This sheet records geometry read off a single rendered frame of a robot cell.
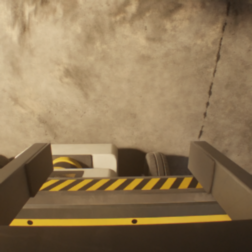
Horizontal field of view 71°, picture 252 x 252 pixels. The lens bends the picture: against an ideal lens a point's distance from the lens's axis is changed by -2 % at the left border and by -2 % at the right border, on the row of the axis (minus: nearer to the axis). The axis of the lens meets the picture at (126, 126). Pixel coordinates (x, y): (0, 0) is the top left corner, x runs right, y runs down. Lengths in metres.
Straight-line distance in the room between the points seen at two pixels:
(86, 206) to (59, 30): 0.47
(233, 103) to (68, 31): 0.54
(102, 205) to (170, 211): 0.10
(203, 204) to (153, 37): 0.44
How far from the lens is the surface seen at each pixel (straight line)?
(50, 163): 0.17
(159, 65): 0.56
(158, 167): 0.47
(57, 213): 0.31
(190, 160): 0.17
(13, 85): 0.64
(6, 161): 0.67
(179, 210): 0.31
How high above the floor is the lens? 0.55
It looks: 75 degrees down
